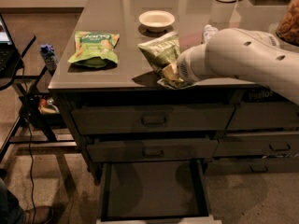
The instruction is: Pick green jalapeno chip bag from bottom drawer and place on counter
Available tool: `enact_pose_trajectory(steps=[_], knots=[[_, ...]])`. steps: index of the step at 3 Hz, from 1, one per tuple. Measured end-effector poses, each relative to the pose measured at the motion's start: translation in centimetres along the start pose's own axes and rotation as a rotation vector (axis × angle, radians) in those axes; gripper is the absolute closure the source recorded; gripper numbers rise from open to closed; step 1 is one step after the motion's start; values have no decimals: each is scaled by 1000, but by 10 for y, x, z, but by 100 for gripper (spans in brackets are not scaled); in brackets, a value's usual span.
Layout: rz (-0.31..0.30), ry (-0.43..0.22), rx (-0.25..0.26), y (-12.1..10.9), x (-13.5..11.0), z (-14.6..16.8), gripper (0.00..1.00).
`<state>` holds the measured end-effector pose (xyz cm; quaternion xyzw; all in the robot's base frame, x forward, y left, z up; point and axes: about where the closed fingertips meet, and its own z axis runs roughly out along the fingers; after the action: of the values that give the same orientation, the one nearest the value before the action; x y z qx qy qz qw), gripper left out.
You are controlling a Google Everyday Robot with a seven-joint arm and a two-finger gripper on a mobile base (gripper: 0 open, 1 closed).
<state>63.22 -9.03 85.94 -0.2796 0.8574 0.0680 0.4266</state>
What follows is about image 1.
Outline brown leather shoe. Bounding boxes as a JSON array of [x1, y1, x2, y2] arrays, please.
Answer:
[[22, 205, 53, 224]]

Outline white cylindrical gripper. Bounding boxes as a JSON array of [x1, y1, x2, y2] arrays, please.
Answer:
[[163, 44, 218, 82]]

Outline blue jeans leg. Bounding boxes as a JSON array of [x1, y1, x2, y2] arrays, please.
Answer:
[[0, 179, 24, 224]]

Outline white paper bowl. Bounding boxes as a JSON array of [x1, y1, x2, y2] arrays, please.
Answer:
[[139, 10, 175, 33]]

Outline colourful items under desk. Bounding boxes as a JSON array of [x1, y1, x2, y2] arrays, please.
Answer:
[[38, 98, 60, 114]]

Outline bottom right drawer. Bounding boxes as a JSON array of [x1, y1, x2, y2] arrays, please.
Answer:
[[206, 158, 299, 175]]

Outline light green snack bag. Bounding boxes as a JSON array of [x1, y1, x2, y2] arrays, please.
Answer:
[[68, 31, 120, 68]]

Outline top right drawer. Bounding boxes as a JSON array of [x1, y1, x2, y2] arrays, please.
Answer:
[[228, 102, 299, 131]]

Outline middle right drawer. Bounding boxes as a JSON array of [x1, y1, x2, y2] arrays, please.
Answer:
[[214, 133, 299, 157]]

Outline top left drawer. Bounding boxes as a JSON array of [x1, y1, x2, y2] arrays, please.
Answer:
[[71, 104, 234, 134]]

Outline dark cabinet counter unit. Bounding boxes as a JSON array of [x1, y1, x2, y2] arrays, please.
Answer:
[[50, 0, 298, 177]]

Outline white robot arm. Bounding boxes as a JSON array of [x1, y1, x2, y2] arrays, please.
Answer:
[[175, 28, 299, 105]]

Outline green jalapeno chip bag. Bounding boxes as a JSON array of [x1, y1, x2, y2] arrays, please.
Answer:
[[137, 32, 192, 90]]

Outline black power cable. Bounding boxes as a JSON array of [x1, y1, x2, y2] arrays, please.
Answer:
[[19, 58, 40, 224]]

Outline blue cap water bottle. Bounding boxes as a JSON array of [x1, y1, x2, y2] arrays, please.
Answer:
[[39, 44, 59, 72]]

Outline black laptop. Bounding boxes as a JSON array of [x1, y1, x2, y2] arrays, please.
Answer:
[[0, 15, 20, 73]]

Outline middle left drawer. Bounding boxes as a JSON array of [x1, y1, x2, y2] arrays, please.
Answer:
[[87, 138, 218, 162]]

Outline open bottom drawer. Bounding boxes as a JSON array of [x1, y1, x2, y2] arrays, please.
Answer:
[[96, 160, 222, 224]]

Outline black side desk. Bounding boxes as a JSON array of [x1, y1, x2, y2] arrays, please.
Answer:
[[0, 33, 78, 163]]

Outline white plastic bottle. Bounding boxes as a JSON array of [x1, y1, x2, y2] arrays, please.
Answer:
[[203, 24, 219, 43]]

